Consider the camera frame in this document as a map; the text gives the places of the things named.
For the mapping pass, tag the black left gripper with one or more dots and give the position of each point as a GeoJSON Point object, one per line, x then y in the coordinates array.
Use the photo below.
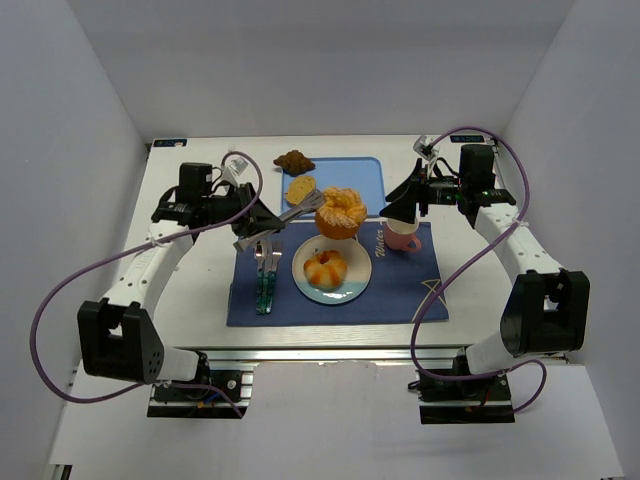
{"type": "Point", "coordinates": [248, 208]}

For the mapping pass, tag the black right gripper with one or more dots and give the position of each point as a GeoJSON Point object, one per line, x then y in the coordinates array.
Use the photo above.
{"type": "Point", "coordinates": [421, 190]}

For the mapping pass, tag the orange ring cake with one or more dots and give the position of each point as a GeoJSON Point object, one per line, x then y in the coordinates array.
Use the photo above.
{"type": "Point", "coordinates": [342, 214]}

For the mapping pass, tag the white orange striped bun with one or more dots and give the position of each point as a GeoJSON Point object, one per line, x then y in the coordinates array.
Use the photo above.
{"type": "Point", "coordinates": [326, 270]}

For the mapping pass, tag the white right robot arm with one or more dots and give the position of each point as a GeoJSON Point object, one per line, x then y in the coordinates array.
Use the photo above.
{"type": "Point", "coordinates": [546, 310]}

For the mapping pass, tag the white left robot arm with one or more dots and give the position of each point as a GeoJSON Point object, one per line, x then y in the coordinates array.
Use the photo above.
{"type": "Point", "coordinates": [117, 335]}

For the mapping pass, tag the sliced loaf bread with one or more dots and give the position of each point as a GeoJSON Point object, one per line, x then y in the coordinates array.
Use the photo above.
{"type": "Point", "coordinates": [299, 188]}

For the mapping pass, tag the brown croissant bread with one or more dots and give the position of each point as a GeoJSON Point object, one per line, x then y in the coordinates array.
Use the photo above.
{"type": "Point", "coordinates": [294, 163]}

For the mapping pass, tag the pink mug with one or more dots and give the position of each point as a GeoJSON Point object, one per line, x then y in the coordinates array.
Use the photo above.
{"type": "Point", "coordinates": [402, 236]}

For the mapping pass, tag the light blue tray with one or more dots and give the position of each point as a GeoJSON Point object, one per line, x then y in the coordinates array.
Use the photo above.
{"type": "Point", "coordinates": [363, 174]}

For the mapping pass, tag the cream and blue plate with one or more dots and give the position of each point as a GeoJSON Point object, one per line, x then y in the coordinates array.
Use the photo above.
{"type": "Point", "coordinates": [357, 278]}

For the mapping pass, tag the blue cloth placemat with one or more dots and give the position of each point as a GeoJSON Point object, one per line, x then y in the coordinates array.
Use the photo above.
{"type": "Point", "coordinates": [400, 283]}

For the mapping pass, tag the knife with green handle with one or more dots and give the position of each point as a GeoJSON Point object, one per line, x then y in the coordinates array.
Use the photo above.
{"type": "Point", "coordinates": [268, 251]}

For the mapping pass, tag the spoon with green handle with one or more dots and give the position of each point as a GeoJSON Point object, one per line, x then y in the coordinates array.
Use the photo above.
{"type": "Point", "coordinates": [260, 252]}

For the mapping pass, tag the fork with green handle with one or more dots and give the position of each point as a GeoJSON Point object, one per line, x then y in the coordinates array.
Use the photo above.
{"type": "Point", "coordinates": [277, 254]}

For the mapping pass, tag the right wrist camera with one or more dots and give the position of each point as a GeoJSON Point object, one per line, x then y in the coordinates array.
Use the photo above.
{"type": "Point", "coordinates": [423, 147]}

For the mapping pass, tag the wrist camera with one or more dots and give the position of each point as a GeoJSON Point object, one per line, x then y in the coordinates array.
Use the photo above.
{"type": "Point", "coordinates": [423, 147]}
{"type": "Point", "coordinates": [233, 167]}

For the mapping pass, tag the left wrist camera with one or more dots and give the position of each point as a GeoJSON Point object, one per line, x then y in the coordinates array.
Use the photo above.
{"type": "Point", "coordinates": [233, 167]}

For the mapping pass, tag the aluminium table frame rail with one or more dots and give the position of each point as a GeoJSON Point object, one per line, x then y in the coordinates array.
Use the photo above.
{"type": "Point", "coordinates": [330, 355]}

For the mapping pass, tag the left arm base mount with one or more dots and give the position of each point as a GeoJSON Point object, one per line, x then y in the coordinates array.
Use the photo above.
{"type": "Point", "coordinates": [232, 389]}

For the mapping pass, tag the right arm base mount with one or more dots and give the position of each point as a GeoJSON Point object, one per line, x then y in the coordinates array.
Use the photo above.
{"type": "Point", "coordinates": [485, 401]}

